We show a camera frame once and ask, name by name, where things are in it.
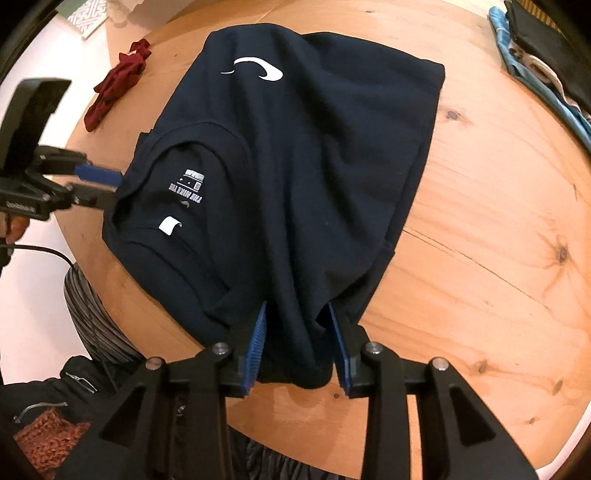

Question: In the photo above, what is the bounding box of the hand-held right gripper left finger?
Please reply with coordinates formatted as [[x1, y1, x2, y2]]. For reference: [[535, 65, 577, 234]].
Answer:
[[55, 300, 269, 480]]

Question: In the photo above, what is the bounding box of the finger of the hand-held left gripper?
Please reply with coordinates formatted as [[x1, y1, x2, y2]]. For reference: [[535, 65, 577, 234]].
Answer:
[[44, 181, 118, 212], [34, 145, 123, 188]]

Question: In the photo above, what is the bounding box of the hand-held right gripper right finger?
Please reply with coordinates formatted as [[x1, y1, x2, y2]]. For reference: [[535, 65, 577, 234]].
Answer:
[[327, 302, 539, 480]]

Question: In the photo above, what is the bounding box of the navy t-shirt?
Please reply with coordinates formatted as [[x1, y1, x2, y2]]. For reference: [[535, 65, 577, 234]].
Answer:
[[102, 25, 446, 391]]

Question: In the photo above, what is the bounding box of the person's left hand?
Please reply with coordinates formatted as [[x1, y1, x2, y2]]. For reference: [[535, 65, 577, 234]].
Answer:
[[4, 215, 31, 245]]

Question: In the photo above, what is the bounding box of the maroon garment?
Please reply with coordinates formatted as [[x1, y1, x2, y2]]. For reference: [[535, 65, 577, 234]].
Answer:
[[83, 39, 152, 132]]

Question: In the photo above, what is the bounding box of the grey striped fabric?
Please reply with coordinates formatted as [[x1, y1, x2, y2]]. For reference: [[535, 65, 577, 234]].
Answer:
[[62, 264, 141, 365]]

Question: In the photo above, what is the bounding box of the person's black jacket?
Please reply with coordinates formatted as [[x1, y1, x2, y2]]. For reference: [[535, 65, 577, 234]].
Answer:
[[0, 354, 139, 480]]

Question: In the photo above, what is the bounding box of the orange knit scarf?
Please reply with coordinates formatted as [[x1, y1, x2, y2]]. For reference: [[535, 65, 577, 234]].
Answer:
[[13, 408, 92, 480]]

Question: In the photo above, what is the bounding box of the light blue folded garment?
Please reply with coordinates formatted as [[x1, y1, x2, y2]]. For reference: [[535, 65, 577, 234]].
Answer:
[[488, 6, 591, 153]]

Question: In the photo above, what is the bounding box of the black folded garment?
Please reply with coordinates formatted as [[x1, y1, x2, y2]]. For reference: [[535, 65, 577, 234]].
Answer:
[[503, 0, 591, 114]]

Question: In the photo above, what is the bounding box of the black cable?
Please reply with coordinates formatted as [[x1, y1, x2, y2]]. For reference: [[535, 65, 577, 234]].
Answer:
[[0, 244, 77, 273]]

